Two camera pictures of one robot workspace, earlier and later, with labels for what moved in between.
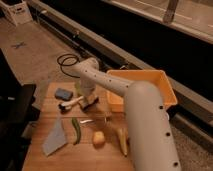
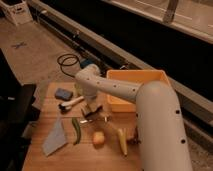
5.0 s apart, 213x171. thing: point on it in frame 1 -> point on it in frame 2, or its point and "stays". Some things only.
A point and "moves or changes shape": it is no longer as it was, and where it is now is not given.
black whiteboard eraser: x=88 y=101 moves or changes shape
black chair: x=17 y=114 stays
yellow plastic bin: x=116 y=101 stays
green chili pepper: x=78 y=130 stays
